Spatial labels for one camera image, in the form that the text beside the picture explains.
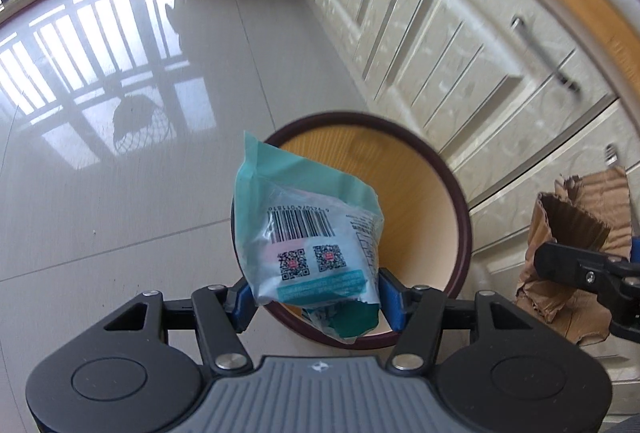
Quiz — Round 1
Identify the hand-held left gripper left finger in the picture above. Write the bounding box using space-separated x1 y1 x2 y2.
102 280 258 374

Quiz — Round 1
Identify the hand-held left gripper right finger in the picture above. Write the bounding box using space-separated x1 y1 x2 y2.
378 268 543 373

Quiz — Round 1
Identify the torn brown cardboard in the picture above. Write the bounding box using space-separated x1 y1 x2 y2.
515 167 638 346

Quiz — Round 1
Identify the yellow plastic bin brown rim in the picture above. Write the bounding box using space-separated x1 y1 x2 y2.
230 112 473 351

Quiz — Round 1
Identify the teal plastic packet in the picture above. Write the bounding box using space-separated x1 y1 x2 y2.
232 130 386 346

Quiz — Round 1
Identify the white cabinet wooden top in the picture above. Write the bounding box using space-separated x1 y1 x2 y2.
277 0 640 384

